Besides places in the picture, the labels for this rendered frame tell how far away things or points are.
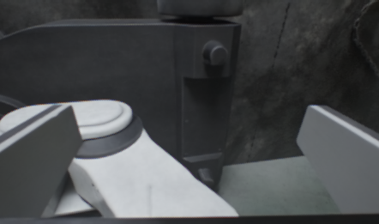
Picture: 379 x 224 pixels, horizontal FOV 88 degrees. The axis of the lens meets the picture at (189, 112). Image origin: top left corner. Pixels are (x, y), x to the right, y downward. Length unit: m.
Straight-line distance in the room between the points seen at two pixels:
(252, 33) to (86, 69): 0.50
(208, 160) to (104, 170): 0.33
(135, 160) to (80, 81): 0.24
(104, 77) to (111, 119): 0.15
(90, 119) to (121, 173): 0.10
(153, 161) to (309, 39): 0.69
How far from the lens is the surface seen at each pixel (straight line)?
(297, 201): 0.92
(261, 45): 0.74
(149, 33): 0.45
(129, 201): 0.28
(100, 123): 0.35
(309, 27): 0.83
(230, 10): 0.46
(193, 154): 0.58
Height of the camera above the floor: 0.61
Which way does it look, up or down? 58 degrees down
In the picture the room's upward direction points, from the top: 155 degrees clockwise
